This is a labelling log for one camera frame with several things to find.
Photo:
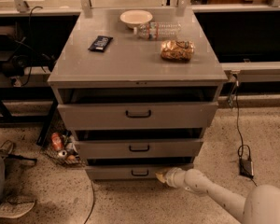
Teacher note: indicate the wire basket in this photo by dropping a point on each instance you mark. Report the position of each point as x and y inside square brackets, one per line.
[72, 160]

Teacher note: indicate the dark machine on left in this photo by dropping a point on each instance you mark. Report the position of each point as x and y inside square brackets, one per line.
[18, 58]

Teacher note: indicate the orange can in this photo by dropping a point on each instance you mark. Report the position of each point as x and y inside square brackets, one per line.
[57, 141]

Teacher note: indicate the grey drawer cabinet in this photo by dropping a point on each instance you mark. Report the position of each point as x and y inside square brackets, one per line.
[131, 70]

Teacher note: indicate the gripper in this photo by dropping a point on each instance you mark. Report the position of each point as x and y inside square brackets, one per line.
[172, 175]

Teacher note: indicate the grey drawer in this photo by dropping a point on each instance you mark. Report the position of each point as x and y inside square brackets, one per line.
[118, 172]
[137, 116]
[131, 149]

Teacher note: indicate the golden snack bag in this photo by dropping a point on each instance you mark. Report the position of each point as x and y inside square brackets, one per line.
[177, 50]

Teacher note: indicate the grey top drawer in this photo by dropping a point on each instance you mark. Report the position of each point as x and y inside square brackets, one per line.
[137, 116]

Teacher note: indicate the grey middle drawer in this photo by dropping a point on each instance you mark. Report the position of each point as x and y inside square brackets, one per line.
[131, 149]

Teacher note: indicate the small white can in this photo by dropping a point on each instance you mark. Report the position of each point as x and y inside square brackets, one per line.
[62, 154]

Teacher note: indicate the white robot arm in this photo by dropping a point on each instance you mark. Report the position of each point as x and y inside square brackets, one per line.
[261, 206]

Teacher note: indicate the clear plastic water bottle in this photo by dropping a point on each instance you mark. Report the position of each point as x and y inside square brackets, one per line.
[157, 30]

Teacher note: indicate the white sandal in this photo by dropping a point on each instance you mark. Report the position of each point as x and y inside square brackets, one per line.
[15, 207]

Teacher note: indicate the grey bottom drawer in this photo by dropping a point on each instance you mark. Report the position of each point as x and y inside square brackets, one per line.
[118, 172]

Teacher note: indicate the white bowl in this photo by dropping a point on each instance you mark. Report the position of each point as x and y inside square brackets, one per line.
[133, 18]

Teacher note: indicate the black power adapter with cable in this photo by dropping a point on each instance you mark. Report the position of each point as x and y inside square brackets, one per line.
[244, 152]

